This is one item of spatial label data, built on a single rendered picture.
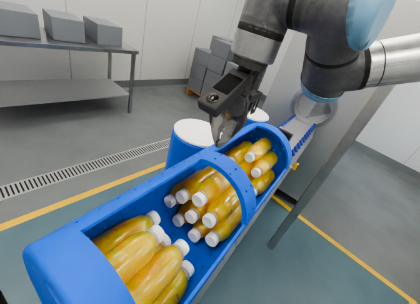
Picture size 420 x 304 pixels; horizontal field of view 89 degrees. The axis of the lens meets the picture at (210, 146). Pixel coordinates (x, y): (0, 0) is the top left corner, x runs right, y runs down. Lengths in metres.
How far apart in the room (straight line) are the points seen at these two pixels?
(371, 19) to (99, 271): 0.50
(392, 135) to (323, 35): 5.00
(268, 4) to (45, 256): 0.51
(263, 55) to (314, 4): 0.11
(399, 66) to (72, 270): 0.61
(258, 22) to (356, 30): 0.15
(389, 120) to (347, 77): 4.83
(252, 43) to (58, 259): 0.46
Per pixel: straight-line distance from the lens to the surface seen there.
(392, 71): 0.51
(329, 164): 1.60
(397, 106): 5.27
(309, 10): 0.39
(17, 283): 1.84
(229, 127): 0.48
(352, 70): 0.48
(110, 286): 0.39
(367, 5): 0.38
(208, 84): 4.24
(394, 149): 5.42
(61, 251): 0.42
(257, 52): 0.43
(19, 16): 2.82
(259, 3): 0.43
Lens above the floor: 1.58
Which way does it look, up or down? 31 degrees down
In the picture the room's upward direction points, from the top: 18 degrees clockwise
